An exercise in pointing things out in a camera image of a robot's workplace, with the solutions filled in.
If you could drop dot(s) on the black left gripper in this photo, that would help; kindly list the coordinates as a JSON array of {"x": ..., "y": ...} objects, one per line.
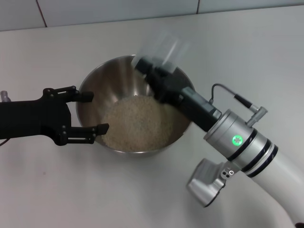
[{"x": 35, "y": 118}]

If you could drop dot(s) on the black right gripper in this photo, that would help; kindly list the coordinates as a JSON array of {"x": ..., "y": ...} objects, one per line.
[{"x": 190, "y": 104}]

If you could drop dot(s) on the transparent plastic cup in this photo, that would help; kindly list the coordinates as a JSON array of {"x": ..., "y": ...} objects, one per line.
[{"x": 171, "y": 46}]

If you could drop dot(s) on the stainless steel bowl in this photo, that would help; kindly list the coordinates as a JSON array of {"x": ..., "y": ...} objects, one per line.
[{"x": 114, "y": 78}]

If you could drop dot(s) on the white rice pile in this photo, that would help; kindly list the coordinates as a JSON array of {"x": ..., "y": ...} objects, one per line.
[{"x": 137, "y": 123}]

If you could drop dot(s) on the white and silver right arm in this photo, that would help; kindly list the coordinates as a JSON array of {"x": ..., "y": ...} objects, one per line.
[{"x": 273, "y": 178}]

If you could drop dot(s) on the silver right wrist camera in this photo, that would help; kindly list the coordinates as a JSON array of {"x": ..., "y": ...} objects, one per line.
[{"x": 204, "y": 183}]

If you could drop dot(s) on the silver right camera bracket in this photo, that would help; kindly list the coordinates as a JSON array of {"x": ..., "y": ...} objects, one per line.
[{"x": 228, "y": 174}]

